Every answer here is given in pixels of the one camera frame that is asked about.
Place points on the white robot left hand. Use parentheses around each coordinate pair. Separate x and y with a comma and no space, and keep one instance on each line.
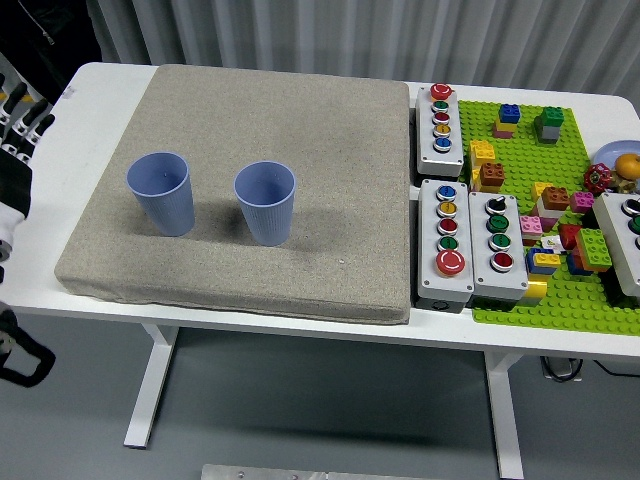
(20,130)

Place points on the blue ribbed plastic cup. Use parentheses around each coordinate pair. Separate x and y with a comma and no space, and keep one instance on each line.
(165,200)
(267,215)

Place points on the small table label sticker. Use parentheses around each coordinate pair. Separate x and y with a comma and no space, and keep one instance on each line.
(69,91)

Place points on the person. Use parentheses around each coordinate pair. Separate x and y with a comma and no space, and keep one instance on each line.
(65,45)

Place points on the white table leg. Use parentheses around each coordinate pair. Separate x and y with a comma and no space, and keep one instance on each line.
(150,385)
(505,415)

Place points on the grey-brown fabric mat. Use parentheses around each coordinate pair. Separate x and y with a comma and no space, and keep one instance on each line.
(340,210)

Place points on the white pleated curtain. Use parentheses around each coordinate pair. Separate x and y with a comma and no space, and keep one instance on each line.
(350,30)

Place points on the control box small stop button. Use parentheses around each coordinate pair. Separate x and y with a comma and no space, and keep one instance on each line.
(440,150)

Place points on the control box large stop button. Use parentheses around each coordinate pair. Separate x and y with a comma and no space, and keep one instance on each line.
(430,280)

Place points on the brown toy block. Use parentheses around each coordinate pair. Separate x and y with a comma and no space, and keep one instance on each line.
(556,198)
(491,176)

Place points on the yellow pink block stack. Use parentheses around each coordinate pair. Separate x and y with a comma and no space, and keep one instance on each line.
(502,130)

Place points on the blue toy block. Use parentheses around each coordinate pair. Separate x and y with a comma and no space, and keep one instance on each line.
(509,113)

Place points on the pink toy block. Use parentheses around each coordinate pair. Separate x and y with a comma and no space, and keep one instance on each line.
(531,225)

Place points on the grey green toy block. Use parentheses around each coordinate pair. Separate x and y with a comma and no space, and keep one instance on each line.
(546,132)

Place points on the bright green toy block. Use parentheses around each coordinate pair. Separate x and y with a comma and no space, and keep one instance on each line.
(553,116)

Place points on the white pink block stack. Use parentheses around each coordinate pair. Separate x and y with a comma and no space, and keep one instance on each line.
(547,220)

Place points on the blue block with yellow top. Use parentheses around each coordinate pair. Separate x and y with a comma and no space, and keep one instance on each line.
(542,261)

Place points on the yellow cylinder toy block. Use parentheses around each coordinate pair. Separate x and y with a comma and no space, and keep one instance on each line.
(535,289)

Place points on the red toy block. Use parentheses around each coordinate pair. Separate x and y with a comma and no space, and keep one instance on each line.
(570,235)

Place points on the green studded baseplate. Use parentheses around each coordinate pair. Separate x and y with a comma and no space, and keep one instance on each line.
(550,315)

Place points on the magenta toy block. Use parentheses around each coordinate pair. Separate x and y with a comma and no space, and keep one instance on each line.
(582,201)

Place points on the red valve handwheel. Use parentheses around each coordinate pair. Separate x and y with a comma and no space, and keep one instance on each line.
(596,178)

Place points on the large green toy block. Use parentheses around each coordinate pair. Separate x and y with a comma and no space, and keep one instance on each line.
(594,248)

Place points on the light blue plate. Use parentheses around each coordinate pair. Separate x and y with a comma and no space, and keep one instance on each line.
(607,152)

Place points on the white power strip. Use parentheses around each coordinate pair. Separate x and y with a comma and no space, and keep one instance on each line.
(562,369)

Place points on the brass valve body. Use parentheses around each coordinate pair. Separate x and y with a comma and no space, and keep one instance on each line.
(624,186)

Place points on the control box with green buttons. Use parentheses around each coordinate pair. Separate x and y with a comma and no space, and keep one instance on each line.
(620,235)

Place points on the orange fruit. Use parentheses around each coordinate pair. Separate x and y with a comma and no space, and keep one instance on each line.
(628,165)

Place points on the control box with selector switch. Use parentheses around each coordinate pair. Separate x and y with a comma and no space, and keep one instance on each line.
(500,280)

